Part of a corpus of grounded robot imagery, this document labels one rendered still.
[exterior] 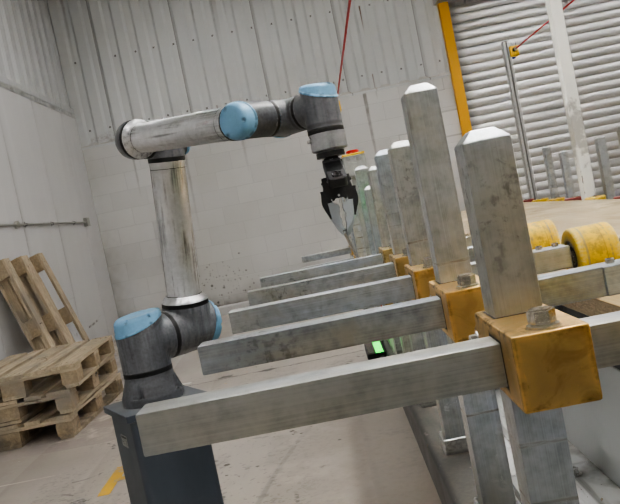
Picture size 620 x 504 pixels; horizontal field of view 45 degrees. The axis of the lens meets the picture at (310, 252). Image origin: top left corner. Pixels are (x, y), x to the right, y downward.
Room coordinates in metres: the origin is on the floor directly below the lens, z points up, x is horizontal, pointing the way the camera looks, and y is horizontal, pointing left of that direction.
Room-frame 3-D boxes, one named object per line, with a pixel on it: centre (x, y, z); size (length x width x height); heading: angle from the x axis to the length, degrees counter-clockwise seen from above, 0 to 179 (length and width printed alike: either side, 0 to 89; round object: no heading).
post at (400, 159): (1.05, -0.15, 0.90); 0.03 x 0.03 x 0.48; 88
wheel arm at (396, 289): (1.01, -0.13, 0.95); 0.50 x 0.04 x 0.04; 88
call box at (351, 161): (2.31, -0.19, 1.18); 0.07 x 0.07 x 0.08; 88
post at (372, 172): (1.55, -0.17, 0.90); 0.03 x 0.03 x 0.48; 88
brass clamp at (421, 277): (1.03, -0.15, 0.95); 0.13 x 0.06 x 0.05; 178
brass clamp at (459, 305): (0.78, -0.15, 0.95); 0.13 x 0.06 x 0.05; 178
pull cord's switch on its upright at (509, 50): (4.33, -1.36, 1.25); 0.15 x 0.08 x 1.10; 178
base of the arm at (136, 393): (2.29, 0.56, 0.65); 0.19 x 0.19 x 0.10
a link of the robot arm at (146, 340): (2.30, 0.56, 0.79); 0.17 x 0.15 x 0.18; 134
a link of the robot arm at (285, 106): (1.93, -0.01, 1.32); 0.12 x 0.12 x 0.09; 44
